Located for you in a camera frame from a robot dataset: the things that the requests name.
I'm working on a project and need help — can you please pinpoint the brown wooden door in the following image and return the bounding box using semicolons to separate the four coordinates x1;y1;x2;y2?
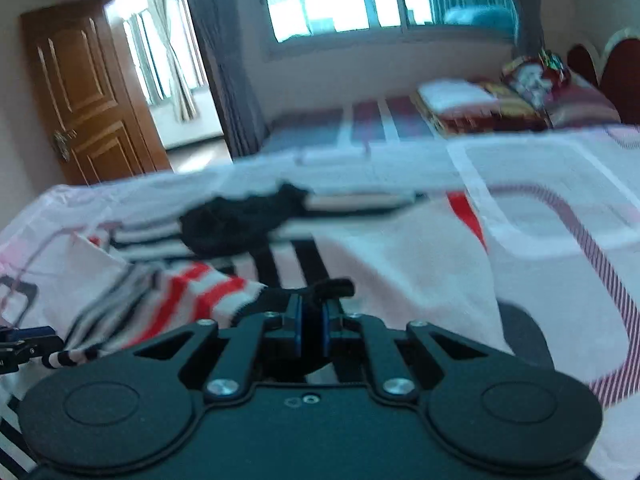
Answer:
20;0;174;187

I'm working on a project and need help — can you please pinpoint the white tied curtain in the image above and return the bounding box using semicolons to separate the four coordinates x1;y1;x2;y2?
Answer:
144;0;200;123

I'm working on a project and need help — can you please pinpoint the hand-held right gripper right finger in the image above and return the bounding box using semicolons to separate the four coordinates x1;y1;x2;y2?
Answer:
322;299;490;395

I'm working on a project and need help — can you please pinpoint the striped maroon grey mattress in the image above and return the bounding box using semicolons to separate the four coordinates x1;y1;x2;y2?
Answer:
264;94;437;162

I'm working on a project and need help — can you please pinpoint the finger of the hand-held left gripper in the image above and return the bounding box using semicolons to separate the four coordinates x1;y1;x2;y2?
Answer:
0;339;66;374
0;326;58;344

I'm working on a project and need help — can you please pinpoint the metal door handle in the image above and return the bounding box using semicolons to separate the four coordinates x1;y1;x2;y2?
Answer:
52;129;79;163

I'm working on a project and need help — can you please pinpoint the multicoloured small object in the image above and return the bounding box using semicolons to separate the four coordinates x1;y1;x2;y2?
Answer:
539;49;572;82

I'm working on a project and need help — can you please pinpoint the red patterned pillow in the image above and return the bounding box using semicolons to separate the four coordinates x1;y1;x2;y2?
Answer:
501;52;622;130

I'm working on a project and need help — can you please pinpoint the long grey curtain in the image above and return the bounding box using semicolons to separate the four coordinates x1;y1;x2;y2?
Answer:
176;0;272;160

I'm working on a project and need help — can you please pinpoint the white folded towel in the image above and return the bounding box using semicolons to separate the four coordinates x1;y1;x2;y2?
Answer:
417;79;502;112

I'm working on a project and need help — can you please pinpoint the black white red striped garment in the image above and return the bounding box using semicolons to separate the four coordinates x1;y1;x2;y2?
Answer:
45;180;513;378

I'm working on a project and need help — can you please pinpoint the red patterned folded blanket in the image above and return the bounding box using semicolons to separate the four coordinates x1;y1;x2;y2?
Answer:
411;79;552;140

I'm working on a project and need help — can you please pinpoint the dark red headboard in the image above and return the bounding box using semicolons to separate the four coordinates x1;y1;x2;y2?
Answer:
566;27;640;127

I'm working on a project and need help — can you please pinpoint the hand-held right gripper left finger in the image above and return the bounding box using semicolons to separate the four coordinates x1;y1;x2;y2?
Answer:
133;293;304;395

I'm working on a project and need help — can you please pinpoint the teal cushion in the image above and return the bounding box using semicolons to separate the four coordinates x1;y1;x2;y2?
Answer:
442;5;520;42

